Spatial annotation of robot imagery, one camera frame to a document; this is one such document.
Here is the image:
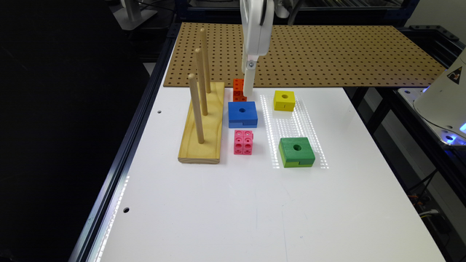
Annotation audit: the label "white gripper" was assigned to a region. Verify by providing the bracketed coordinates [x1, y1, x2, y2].
[240, 0, 275, 97]

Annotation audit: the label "blue block with hole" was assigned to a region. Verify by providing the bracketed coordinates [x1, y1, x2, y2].
[228, 101, 258, 128]

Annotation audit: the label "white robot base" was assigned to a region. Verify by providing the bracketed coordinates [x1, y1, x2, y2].
[398, 52, 465, 148]

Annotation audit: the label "yellow block with hole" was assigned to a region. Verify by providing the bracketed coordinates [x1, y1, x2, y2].
[274, 90, 296, 111]

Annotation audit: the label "green block with hole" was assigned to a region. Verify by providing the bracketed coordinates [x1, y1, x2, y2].
[279, 137, 315, 167]

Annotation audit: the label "orange connector cube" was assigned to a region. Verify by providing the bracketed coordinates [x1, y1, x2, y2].
[233, 79, 247, 102]

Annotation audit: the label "middle wooden peg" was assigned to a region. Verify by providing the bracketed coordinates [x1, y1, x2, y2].
[194, 47, 208, 116]

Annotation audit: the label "wooden peg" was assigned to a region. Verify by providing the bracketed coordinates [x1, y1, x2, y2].
[188, 74, 205, 143]
[200, 28, 211, 93]
[194, 47, 208, 116]

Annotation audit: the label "front wooden peg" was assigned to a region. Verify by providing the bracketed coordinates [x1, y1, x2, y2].
[188, 74, 205, 143]

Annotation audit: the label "brown pegboard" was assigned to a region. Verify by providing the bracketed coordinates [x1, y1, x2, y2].
[164, 23, 445, 87]

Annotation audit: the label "back wooden peg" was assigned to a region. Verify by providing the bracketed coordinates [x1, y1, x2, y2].
[200, 28, 211, 93]

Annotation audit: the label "pink connector cube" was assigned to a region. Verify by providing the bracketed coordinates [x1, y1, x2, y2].
[234, 130, 253, 155]

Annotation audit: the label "wooden peg base board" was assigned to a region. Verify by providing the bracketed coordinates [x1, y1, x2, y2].
[178, 82, 225, 164]

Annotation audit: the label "grey stand base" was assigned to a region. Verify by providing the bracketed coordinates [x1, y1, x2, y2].
[114, 0, 157, 31]

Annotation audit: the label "black aluminium table frame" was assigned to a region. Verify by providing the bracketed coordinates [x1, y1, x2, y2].
[69, 23, 181, 262]

